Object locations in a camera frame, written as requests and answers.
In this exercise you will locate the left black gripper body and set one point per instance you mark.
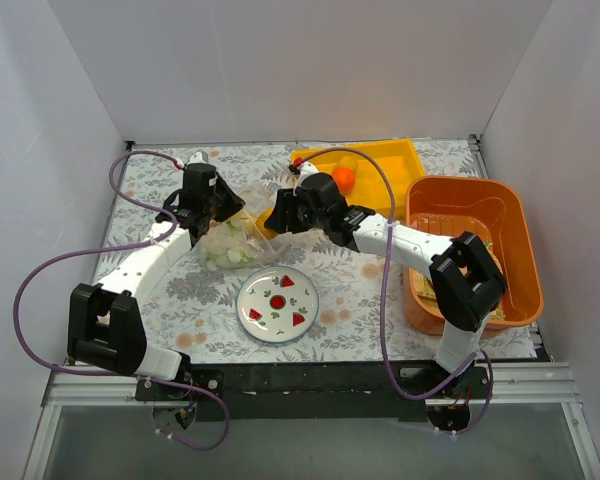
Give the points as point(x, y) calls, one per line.
point(219, 203)

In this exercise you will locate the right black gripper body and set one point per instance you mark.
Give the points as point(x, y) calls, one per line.
point(284, 214)

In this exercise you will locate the wrinkled fake yellow lemon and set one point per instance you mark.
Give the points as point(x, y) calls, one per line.
point(260, 224)

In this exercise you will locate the fake orange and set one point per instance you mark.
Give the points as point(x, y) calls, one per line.
point(345, 179)

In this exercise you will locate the clear zip top bag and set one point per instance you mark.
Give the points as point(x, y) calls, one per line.
point(239, 243)

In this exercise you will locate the smooth fake yellow lemon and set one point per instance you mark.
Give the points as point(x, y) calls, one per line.
point(348, 161)

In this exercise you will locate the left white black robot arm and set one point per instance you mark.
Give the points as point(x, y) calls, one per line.
point(105, 326)

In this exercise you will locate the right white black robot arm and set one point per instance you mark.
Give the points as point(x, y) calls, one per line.
point(467, 282)

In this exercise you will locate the floral pattern table mat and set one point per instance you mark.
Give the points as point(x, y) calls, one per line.
point(233, 297)

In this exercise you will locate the watermelon pattern ceramic plate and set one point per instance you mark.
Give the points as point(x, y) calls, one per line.
point(277, 304)

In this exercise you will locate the green bamboo placemat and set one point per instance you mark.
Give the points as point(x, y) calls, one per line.
point(424, 292)

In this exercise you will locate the round woven bamboo basket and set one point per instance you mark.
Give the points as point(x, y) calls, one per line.
point(495, 260)

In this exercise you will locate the orange plastic tub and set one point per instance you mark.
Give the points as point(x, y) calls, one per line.
point(449, 206)

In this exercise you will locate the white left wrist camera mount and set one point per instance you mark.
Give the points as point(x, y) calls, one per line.
point(197, 157)

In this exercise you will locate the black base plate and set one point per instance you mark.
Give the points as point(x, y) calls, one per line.
point(341, 390)

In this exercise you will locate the aluminium frame rail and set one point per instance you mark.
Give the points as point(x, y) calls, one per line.
point(169, 383)

